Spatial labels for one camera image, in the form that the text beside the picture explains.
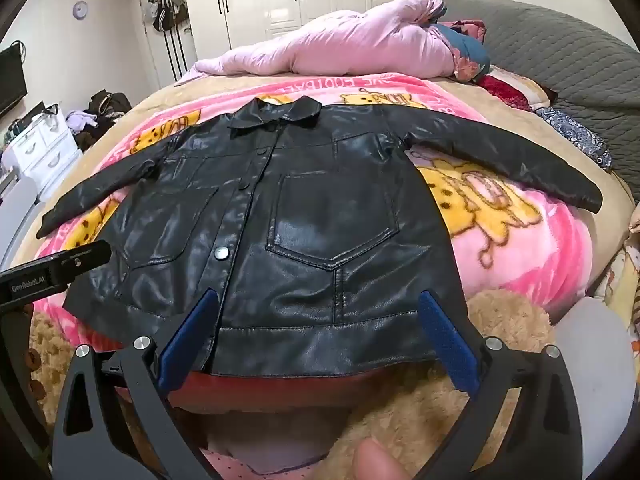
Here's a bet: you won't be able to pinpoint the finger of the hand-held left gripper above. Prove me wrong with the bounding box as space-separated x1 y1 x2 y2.
50 240 113 286

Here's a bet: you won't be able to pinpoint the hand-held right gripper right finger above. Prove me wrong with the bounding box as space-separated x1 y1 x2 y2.
417 290 583 480

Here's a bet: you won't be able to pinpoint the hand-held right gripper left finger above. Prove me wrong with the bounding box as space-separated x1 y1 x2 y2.
52 287 221 480

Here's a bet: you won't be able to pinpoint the black leather jacket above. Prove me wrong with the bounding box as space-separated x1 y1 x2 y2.
36 97 603 378

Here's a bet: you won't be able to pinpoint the person's right hand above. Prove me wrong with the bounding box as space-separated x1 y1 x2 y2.
352 437 426 480

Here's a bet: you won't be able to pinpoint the white smooth panel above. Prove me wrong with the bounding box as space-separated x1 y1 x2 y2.
0 179 42 268

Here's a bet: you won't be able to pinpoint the person's fluffy beige coat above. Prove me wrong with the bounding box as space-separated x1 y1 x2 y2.
30 290 556 480

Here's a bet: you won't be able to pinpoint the pink cartoon printed blanket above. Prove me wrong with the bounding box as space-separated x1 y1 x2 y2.
30 76 596 413

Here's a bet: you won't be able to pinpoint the white drawer cabinet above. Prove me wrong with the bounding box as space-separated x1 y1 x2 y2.
0 105 83 201

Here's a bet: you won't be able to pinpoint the pink dotted garment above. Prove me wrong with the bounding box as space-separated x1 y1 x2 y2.
205 437 361 480

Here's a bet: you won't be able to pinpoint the lilac garment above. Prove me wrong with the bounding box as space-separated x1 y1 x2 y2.
65 109 101 136

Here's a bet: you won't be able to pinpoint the dark brown bag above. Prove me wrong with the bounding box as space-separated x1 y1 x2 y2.
90 90 133 126

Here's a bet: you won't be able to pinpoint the pale grey rounded object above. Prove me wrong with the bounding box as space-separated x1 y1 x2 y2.
552 299 637 480

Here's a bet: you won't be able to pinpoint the beige quilted bed sheet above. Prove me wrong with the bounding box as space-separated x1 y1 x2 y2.
75 67 636 281

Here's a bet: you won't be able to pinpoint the cartoon printed cream cloth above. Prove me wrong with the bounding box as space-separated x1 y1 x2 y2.
592 245 640 356

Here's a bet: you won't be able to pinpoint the black television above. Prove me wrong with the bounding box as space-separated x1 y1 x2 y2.
0 42 28 118

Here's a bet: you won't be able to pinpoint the blue patterned pillow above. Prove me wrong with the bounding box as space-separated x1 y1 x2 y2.
537 107 613 171

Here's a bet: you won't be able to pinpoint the red striped pillow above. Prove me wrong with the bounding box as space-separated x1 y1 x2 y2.
477 67 558 113

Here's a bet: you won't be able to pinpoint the hanging bags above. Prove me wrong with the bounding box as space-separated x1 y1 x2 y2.
142 0 193 81

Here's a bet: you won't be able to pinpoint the teal floral quilt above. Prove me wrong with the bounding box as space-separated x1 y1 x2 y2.
427 19 493 83

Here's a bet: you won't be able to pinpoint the grey quilted headboard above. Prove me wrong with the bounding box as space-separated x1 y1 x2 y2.
435 0 640 181

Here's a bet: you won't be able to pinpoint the white wardrobe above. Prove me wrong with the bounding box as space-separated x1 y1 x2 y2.
107 0 406 91

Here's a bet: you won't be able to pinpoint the pink duvet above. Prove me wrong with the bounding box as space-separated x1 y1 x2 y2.
175 0 458 83

